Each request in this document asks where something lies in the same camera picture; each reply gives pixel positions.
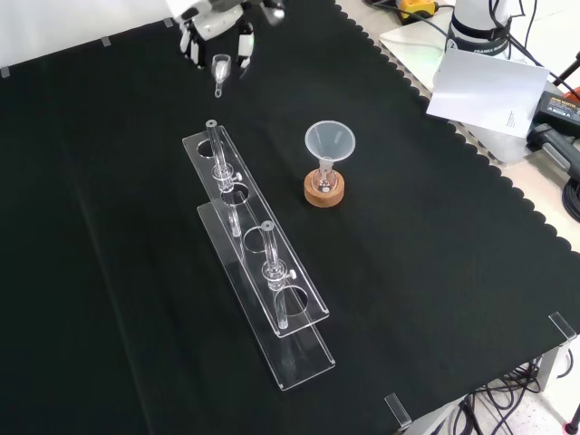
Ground yellow stop button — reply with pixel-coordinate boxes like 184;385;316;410
397;0;440;21

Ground clear cloth clip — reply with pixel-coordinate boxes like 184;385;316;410
383;392;413;430
547;312;579;342

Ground black cloth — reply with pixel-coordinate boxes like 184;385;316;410
0;0;580;435

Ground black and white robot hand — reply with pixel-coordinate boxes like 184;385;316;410
165;0;286;70

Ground clear weighing funnel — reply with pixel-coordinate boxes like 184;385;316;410
211;53;232;99

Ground white paper sheet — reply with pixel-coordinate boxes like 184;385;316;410
425;48;551;140

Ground black power adapter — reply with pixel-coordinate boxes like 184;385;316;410
532;89;580;138

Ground round-bottom glass flask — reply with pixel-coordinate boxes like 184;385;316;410
314;158;339;195

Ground black clamp tool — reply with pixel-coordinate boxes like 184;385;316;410
527;122;580;183

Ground black coiled cable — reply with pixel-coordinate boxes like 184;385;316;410
561;174;580;215

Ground clear acrylic funnel stand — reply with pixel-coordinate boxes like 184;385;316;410
180;119;337;392

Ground cork ring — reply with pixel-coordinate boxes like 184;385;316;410
303;168;347;209

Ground black stop button cable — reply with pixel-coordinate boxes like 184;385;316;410
398;8;456;40

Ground black tripod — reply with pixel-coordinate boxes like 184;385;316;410
549;48;580;99

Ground white table leg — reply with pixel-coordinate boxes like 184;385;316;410
536;334;577;392

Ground translucent plastic funnel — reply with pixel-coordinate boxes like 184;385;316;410
304;120;357;182

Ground black floor cables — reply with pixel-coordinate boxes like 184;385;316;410
446;359;546;435

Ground pale board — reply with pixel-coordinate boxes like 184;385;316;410
378;12;545;166

